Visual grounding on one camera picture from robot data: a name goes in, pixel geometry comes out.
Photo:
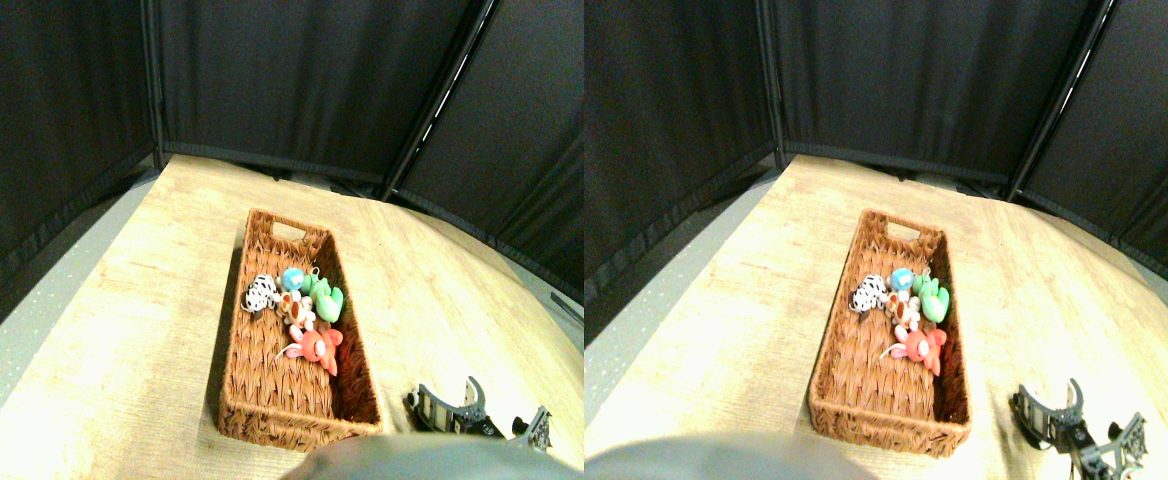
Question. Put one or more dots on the red toy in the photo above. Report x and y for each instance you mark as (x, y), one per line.
(921, 347)
(316, 346)

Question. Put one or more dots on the brown wicker basket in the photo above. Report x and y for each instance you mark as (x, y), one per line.
(269, 395)
(869, 395)

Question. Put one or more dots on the pale blue toy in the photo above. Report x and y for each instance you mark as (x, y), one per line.
(293, 278)
(902, 279)

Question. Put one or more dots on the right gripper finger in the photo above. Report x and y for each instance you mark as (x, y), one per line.
(1076, 398)
(1036, 412)
(434, 408)
(477, 396)

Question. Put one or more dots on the black curtain stand foot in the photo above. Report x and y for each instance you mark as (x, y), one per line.
(568, 308)

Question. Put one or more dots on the orange and white toy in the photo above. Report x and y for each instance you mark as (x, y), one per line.
(295, 308)
(903, 309)

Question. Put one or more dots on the black curtain stand pole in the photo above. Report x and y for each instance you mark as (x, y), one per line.
(1056, 100)
(155, 80)
(770, 80)
(436, 100)

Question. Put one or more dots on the black and white spotted toy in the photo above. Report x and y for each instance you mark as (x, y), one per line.
(261, 294)
(869, 294)

